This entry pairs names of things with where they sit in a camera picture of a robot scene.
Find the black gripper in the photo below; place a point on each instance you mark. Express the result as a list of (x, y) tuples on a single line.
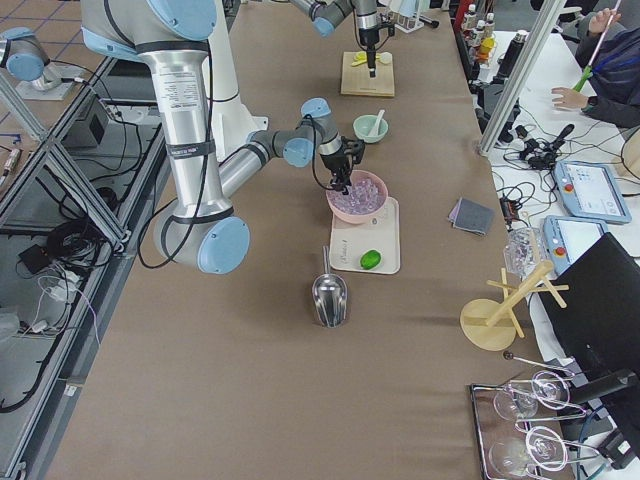
[(333, 162), (369, 38)]

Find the white ceramic spoon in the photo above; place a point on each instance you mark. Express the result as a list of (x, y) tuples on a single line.
[(378, 121)]

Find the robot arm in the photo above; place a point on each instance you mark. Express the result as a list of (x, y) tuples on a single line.
[(172, 39), (368, 21)]

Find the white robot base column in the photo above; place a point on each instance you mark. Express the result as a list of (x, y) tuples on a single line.
[(231, 121)]

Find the pink bowl of ice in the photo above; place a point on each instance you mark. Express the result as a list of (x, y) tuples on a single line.
[(365, 198)]

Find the mint green bowl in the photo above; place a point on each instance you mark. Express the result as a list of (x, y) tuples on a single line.
[(363, 128)]

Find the metal ice scoop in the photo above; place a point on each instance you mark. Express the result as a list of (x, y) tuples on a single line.
[(330, 295)]

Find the yellow plastic knife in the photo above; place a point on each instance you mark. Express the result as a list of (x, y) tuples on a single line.
[(358, 60)]

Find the wooden cutting board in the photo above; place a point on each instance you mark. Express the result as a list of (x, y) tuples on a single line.
[(356, 81)]

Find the cream serving tray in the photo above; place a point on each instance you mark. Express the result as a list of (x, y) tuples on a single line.
[(349, 242)]

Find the green lime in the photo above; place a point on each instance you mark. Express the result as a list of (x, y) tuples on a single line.
[(370, 259)]

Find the grey folded cloth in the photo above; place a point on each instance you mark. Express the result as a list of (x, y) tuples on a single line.
[(471, 216)]

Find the black thermos bottle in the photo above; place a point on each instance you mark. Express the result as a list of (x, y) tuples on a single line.
[(512, 53)]

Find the wooden mug tree stand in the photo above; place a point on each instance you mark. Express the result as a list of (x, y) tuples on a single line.
[(492, 325)]

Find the near teach pendant tablet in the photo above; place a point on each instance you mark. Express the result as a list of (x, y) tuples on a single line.
[(568, 238)]

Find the teach pendant tablet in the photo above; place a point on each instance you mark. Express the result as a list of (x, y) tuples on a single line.
[(589, 190), (568, 238)]

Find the seated person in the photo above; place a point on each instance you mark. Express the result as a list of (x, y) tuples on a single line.
[(613, 53)]

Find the far teach pendant tablet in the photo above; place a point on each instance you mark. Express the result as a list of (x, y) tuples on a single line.
[(589, 190)]

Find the wine glass rack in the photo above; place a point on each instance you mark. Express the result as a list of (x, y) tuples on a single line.
[(517, 428)]

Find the white wire cup rack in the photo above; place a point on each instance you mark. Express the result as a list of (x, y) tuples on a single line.
[(409, 15)]

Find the aluminium frame post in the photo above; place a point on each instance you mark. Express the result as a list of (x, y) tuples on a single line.
[(549, 13)]

